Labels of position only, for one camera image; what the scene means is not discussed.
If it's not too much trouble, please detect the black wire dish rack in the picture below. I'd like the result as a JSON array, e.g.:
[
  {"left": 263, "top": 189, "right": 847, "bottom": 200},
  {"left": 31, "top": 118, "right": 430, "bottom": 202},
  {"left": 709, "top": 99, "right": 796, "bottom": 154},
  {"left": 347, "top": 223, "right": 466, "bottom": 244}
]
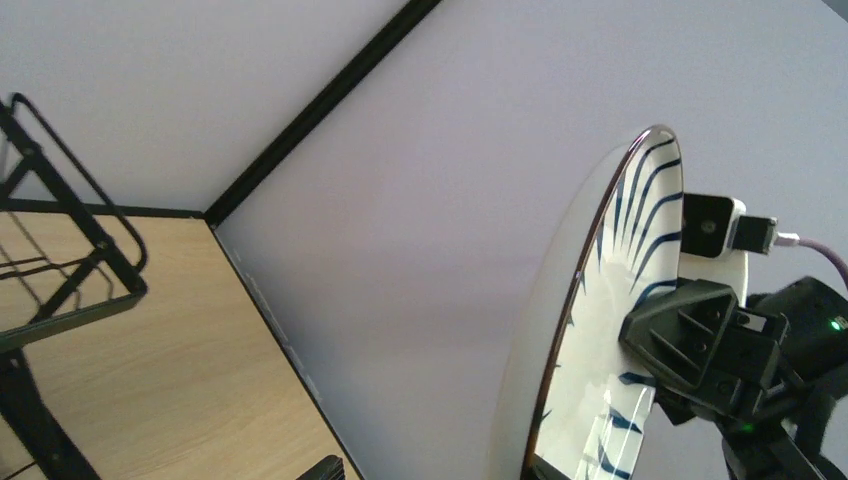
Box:
[{"left": 1, "top": 92, "right": 149, "bottom": 479}]

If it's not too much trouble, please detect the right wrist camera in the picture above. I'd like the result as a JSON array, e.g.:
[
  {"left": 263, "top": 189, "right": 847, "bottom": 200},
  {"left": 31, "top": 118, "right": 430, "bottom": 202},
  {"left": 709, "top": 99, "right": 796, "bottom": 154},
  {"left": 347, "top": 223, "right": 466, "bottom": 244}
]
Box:
[{"left": 678, "top": 192, "right": 777, "bottom": 306}]

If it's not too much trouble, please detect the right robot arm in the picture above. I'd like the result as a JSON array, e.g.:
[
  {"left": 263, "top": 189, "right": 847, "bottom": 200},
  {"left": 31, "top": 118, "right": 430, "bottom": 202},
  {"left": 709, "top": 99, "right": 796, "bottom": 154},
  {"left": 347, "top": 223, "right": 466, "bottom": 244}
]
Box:
[{"left": 619, "top": 276, "right": 847, "bottom": 479}]

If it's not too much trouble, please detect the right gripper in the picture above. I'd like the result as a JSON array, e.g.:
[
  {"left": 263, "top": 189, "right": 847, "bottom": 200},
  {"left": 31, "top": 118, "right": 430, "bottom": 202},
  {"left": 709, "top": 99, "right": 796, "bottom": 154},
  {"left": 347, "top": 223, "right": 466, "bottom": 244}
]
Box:
[{"left": 619, "top": 279, "right": 811, "bottom": 424}]

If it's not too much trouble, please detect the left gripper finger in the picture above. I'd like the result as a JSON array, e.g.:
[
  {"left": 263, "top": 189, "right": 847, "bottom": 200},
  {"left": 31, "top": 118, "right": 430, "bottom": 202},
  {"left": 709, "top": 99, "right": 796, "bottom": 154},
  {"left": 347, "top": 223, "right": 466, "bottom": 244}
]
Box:
[{"left": 297, "top": 455, "right": 346, "bottom": 480}]

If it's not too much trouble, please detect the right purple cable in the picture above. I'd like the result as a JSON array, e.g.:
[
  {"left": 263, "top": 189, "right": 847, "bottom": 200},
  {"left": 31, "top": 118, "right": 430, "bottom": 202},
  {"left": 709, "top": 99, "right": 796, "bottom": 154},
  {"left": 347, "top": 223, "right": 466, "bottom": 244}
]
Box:
[{"left": 775, "top": 231, "right": 848, "bottom": 291}]

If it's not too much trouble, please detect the blue striped white plate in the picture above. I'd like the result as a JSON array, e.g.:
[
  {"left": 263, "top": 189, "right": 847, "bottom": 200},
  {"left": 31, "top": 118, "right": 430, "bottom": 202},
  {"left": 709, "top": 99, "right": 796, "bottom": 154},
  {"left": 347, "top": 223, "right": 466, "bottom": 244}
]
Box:
[{"left": 485, "top": 124, "right": 683, "bottom": 479}]

